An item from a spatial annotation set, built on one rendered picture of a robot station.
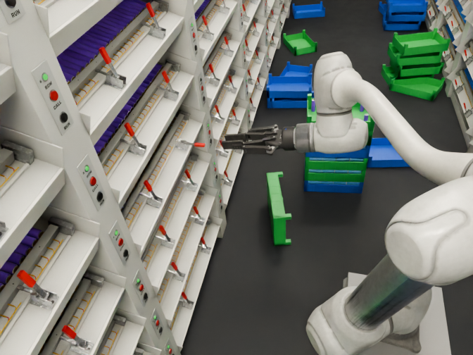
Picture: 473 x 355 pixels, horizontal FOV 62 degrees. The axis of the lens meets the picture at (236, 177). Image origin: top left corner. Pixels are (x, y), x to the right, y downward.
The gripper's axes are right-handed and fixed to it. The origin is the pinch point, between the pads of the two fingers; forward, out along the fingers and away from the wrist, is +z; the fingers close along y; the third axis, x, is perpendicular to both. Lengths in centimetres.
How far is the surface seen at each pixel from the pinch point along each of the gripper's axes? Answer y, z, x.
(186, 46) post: 15.8, 13.1, 27.1
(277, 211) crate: 19, -3, -54
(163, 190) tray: -21.3, 18.0, -1.4
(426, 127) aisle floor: 120, -78, -85
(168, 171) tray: -13.2, 19.1, -0.8
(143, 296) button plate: -50, 17, -14
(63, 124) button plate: -50, 9, 43
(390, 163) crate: 79, -54, -79
